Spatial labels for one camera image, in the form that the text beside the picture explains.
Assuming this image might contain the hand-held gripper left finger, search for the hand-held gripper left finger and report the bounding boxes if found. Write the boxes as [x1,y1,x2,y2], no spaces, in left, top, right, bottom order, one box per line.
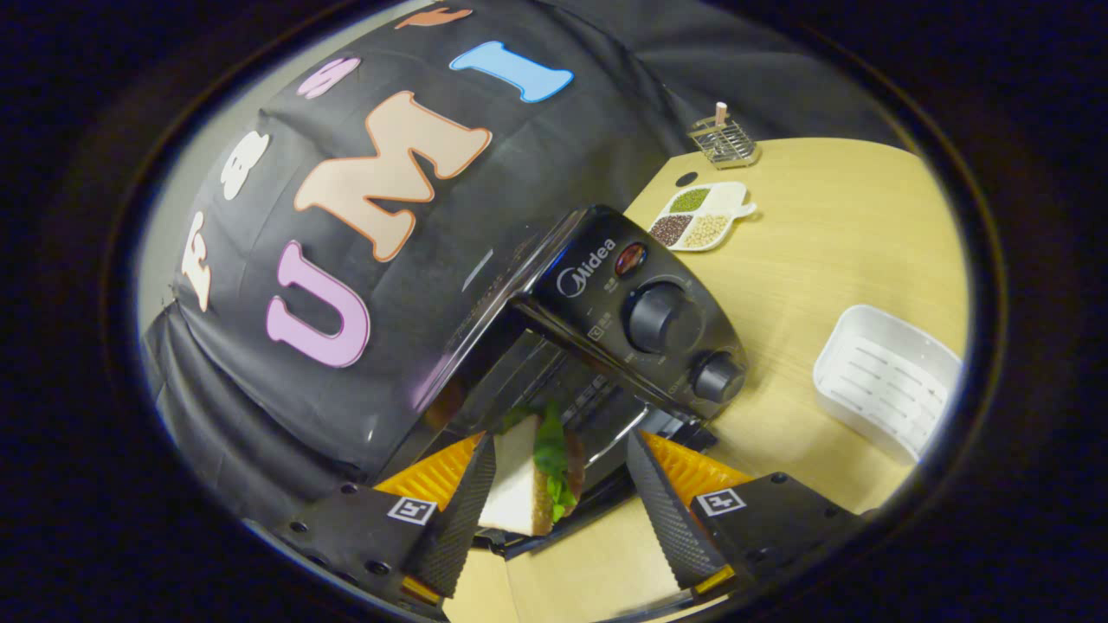
[275,431,499,600]

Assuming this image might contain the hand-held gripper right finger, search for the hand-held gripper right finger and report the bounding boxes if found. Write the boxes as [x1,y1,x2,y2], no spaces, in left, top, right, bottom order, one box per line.
[625,427,868,600]

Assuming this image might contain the black toaster oven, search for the black toaster oven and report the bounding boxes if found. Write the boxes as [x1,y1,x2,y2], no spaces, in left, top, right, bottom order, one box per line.
[372,204,748,560]

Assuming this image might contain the black backdrop cloth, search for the black backdrop cloth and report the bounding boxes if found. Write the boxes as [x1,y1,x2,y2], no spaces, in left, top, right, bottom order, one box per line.
[143,0,901,529]

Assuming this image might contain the white bread lettuce sandwich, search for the white bread lettuce sandwich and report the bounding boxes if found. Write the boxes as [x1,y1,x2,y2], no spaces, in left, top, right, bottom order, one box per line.
[477,401,589,538]

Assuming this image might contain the white divided dish with grains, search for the white divided dish with grains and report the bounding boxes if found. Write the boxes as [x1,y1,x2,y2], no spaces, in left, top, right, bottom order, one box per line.
[648,181,759,254]

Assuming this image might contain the metal wire holder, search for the metal wire holder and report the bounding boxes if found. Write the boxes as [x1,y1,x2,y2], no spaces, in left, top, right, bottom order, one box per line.
[687,101,763,170]

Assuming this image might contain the white plastic tray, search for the white plastic tray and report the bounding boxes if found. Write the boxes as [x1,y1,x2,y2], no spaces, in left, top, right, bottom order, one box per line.
[811,304,964,466]

